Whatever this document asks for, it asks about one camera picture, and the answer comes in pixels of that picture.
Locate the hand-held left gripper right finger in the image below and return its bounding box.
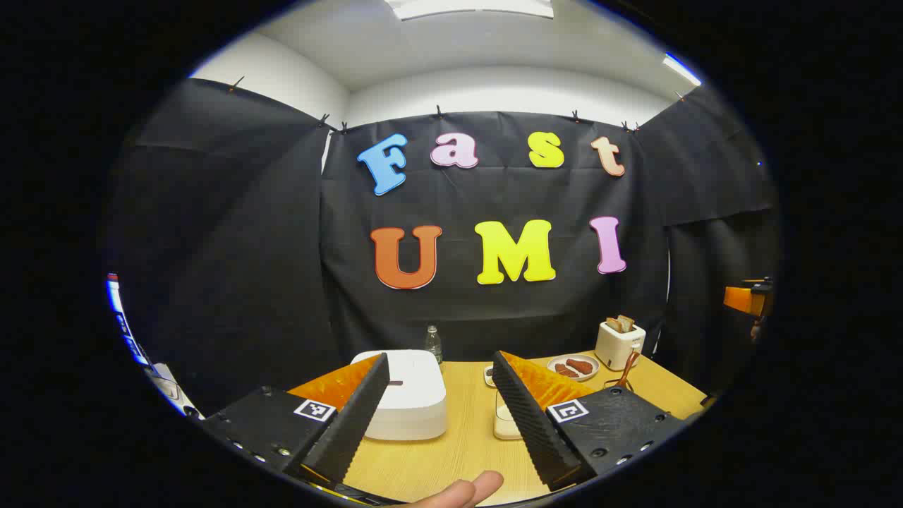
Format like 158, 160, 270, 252
492, 350, 689, 492

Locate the clear container of rice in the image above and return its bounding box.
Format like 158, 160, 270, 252
493, 388, 524, 441

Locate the large ceiling light panel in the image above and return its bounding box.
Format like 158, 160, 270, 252
384, 0, 555, 20

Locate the small ceiling light panel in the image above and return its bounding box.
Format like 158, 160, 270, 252
662, 53, 703, 87

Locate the white toaster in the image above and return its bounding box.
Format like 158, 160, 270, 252
595, 319, 647, 372

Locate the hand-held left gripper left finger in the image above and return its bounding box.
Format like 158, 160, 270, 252
201, 351, 391, 488

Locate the white rice cooker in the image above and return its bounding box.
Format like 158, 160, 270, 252
351, 349, 448, 442

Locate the white round plate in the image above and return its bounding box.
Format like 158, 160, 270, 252
547, 353, 601, 382

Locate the black backdrop cloth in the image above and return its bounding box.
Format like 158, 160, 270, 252
106, 78, 780, 417

